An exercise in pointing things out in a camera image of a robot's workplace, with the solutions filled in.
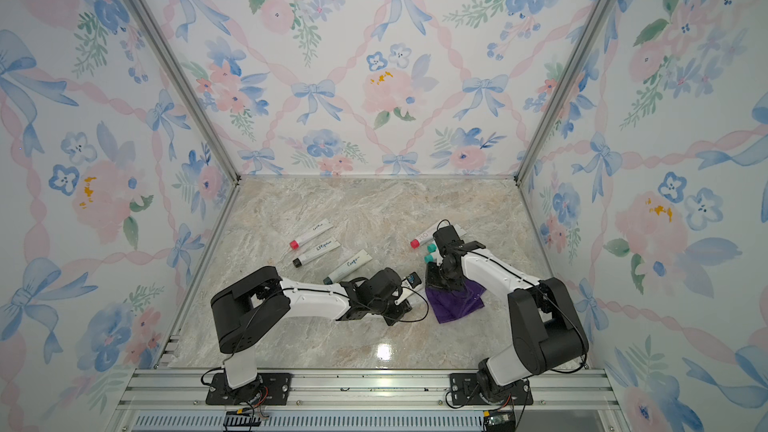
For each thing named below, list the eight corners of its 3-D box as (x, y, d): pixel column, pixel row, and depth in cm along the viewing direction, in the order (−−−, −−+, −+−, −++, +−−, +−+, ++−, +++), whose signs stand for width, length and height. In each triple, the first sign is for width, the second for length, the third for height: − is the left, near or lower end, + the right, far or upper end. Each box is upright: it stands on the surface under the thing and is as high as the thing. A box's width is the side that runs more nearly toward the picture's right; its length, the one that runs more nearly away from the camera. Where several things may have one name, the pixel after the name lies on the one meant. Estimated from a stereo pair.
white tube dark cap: (294, 269, 97) (293, 265, 95) (291, 261, 99) (289, 257, 97) (340, 246, 103) (339, 242, 101) (336, 239, 104) (335, 235, 103)
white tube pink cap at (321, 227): (294, 251, 101) (292, 248, 99) (289, 246, 103) (288, 242, 101) (332, 226, 108) (331, 222, 106) (327, 221, 109) (326, 217, 107)
